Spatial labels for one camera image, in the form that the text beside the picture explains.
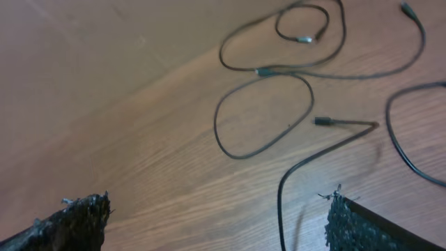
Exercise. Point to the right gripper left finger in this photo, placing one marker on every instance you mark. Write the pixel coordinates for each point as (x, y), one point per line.
(78, 226)

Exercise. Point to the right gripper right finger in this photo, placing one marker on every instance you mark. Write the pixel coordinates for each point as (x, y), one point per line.
(352, 227)

